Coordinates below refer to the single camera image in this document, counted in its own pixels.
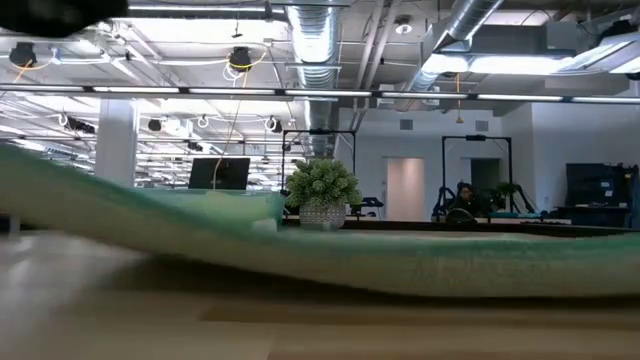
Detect person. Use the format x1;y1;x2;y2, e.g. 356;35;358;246
448;181;485;222

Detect bright ceiling light panel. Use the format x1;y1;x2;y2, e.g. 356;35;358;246
421;30;640;77

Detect long ceiling light strip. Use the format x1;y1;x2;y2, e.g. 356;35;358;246
0;83;640;105

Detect black ceiling cable reel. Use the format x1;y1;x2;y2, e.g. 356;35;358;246
8;41;38;69
228;45;254;72

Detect dark background workstation cabinet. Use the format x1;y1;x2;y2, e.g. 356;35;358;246
555;162;640;229

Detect black background robot arms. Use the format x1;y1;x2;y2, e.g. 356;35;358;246
430;180;537;222

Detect white building pillar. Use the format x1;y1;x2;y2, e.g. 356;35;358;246
93;98;141;189

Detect black background monitor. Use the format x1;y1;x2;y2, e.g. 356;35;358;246
188;157;251;192

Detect teal translucent plastic bin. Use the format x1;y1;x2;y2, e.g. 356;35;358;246
149;187;287;235

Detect artificial plant in patterned pot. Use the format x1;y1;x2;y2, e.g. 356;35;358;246
283;157;363;232

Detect pale green microfiber towel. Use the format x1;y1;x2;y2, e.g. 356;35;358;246
0;143;640;300

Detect black aluminium table frame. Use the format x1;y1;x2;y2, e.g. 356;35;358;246
279;218;640;239

